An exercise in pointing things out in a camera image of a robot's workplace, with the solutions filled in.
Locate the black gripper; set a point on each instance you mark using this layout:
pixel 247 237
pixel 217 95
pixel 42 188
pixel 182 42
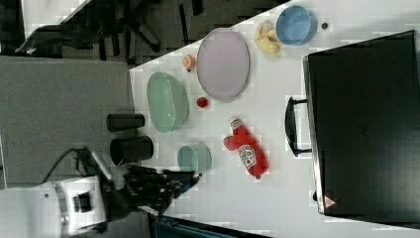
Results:
pixel 145 187

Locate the pink strawberry toy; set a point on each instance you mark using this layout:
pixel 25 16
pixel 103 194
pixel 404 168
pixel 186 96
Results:
pixel 229 143

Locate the black oven door handle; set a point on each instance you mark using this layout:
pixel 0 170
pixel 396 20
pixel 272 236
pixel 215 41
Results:
pixel 291 127

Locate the red ketchup bottle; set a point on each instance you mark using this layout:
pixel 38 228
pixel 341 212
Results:
pixel 250 152

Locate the green mug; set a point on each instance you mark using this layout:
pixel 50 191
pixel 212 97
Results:
pixel 194 158

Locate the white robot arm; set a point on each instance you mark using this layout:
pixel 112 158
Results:
pixel 65 208

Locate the lilac round plate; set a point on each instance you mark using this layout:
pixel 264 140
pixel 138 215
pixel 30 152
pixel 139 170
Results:
pixel 223 64

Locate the green perforated colander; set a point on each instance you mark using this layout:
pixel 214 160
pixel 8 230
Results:
pixel 167 100

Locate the blue round bowl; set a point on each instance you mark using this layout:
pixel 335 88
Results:
pixel 296 26

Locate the yellow banana toy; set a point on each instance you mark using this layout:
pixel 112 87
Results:
pixel 266 39

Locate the small red strawberry toy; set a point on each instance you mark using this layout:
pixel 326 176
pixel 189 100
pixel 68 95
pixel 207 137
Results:
pixel 202 102

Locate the large black cylinder cup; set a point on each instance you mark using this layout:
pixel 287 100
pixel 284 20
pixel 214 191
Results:
pixel 131 150

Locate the black toaster oven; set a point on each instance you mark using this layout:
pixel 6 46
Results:
pixel 363 108

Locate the small black cylinder cup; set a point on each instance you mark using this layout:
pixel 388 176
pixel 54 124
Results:
pixel 123 122

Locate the black office chair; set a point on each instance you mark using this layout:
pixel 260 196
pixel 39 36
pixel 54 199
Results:
pixel 82 23

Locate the orange slice toy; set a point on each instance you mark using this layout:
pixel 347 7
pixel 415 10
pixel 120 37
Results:
pixel 189 62

